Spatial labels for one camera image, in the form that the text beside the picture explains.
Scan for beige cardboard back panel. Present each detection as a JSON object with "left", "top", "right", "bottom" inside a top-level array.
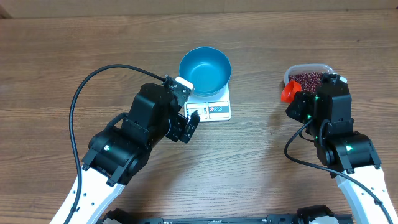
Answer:
[{"left": 1, "top": 0, "right": 397, "bottom": 19}]

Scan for blue metal bowl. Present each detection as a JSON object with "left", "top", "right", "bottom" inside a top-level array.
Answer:
[{"left": 179, "top": 46, "right": 233, "bottom": 97}]

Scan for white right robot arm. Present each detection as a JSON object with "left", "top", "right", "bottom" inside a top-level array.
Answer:
[{"left": 281, "top": 73, "right": 397, "bottom": 223}]

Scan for white digital kitchen scale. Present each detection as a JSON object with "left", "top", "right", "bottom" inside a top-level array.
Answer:
[{"left": 183, "top": 85, "right": 231, "bottom": 122}]

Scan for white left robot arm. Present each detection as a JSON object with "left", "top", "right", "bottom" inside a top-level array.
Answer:
[{"left": 51, "top": 80, "right": 200, "bottom": 223}]

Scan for red plastic measuring scoop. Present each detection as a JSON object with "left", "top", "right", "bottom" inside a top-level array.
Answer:
[{"left": 281, "top": 80, "right": 302, "bottom": 103}]

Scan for clear plastic bean container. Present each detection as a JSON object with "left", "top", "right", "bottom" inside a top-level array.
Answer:
[{"left": 284, "top": 63, "right": 336, "bottom": 93}]

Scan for red beans in container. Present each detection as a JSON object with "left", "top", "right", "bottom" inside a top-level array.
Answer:
[{"left": 288, "top": 72, "right": 323, "bottom": 93}]

